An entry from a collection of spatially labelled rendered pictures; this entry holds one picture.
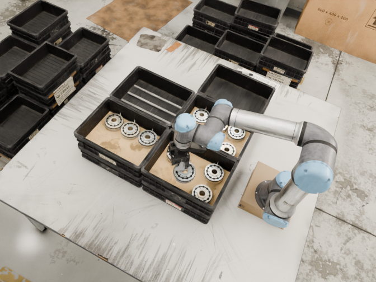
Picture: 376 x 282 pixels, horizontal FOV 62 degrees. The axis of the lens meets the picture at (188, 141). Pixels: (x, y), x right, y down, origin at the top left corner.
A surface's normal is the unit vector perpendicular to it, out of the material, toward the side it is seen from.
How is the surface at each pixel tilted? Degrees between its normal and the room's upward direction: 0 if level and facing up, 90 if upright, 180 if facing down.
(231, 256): 0
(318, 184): 85
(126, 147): 0
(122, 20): 0
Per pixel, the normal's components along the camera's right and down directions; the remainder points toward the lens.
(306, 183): -0.37, 0.69
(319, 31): -0.39, 0.51
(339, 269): 0.11, -0.55
